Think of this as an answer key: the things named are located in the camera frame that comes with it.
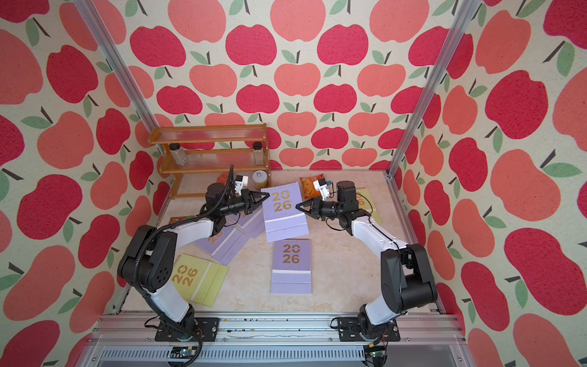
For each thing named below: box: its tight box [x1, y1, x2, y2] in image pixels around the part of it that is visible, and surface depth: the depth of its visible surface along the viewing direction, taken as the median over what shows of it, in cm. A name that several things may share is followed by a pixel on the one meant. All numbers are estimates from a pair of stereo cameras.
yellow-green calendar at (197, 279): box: [171, 253, 230, 308], surface depth 86 cm
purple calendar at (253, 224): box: [225, 204, 266, 240], surface depth 101 cm
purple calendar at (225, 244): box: [192, 222, 251, 267], surface depth 95 cm
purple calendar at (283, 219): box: [260, 181, 310, 244], surface depth 82 cm
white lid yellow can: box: [252, 169, 269, 189], surface depth 113 cm
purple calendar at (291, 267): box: [270, 237, 312, 295], surface depth 87 cm
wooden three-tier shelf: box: [147, 123, 272, 199], surface depth 112 cm
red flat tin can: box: [216, 172, 230, 186], surface depth 116 cm
